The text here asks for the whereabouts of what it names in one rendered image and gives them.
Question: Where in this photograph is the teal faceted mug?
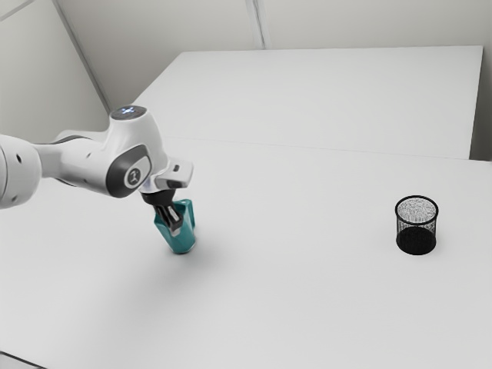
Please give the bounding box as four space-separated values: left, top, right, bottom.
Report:
153 198 198 255

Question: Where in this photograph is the black mesh pen holder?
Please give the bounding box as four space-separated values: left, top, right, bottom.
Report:
394 195 440 255

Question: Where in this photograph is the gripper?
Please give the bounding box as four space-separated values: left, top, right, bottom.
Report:
140 188 182 237

